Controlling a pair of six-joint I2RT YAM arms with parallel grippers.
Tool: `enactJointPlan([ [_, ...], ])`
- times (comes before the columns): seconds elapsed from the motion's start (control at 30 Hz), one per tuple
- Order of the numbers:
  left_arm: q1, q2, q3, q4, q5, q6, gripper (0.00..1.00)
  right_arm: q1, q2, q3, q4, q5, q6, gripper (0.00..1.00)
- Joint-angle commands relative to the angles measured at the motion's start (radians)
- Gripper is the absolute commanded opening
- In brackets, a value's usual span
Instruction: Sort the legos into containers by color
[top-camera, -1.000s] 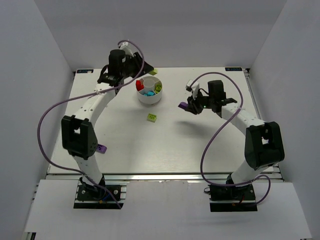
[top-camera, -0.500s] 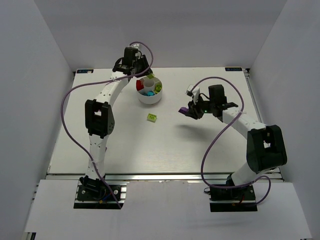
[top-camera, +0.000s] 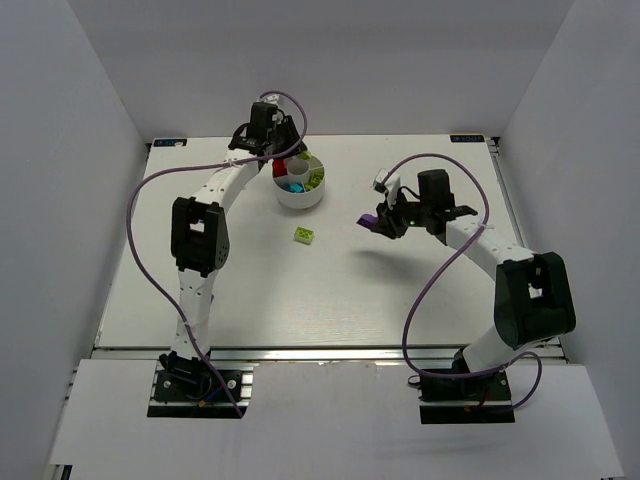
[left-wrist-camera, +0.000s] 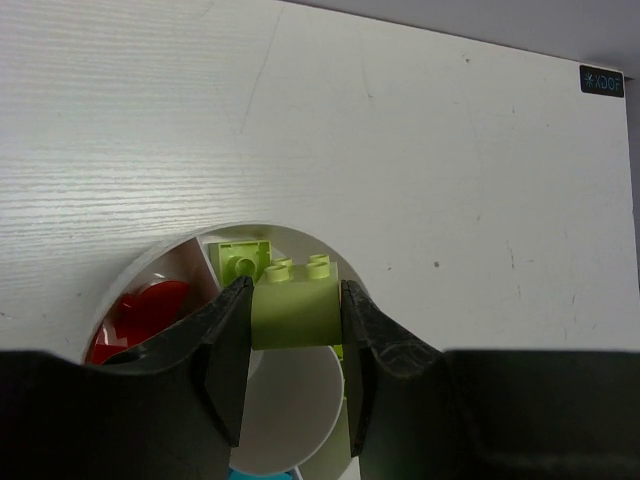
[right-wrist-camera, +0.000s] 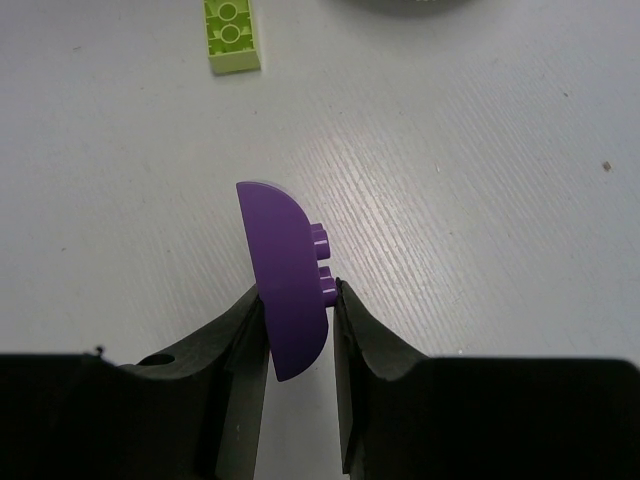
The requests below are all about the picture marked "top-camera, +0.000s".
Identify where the red lego inside container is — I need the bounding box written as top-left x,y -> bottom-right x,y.
272,159 -> 287,178

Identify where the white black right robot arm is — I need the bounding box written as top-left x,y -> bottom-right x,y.
358,169 -> 576,380

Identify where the teal lego brick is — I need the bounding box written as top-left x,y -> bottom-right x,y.
285,183 -> 306,194

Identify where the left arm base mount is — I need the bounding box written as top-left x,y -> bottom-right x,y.
147,365 -> 253,419

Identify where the white round divided container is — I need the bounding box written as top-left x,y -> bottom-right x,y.
272,151 -> 326,210

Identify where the light green upturned lego brick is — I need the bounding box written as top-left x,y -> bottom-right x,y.
293,227 -> 314,245

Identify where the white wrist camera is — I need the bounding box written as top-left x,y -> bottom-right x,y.
261,94 -> 284,109
372,169 -> 401,208

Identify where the purple half-round lego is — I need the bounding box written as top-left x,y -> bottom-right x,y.
356,214 -> 378,230

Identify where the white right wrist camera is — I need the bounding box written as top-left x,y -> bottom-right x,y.
372,169 -> 401,208

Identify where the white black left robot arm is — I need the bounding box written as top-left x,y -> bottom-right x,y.
160,91 -> 300,398

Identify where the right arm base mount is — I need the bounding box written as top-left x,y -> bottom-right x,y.
417,372 -> 515,425

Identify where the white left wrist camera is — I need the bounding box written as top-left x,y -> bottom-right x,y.
261,94 -> 284,109

